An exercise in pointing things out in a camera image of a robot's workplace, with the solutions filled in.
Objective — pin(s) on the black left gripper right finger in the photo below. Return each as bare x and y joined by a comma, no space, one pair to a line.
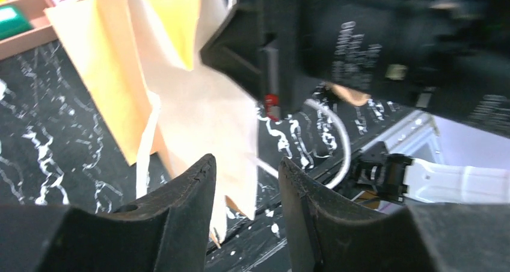
328,232

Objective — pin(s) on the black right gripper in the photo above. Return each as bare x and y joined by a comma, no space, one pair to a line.
449,58

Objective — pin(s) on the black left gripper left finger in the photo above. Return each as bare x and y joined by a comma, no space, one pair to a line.
165,230

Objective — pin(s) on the brown paper takeout bag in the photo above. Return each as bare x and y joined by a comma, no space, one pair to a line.
139,59

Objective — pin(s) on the orange desktop file organizer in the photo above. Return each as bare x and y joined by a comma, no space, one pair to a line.
24,25

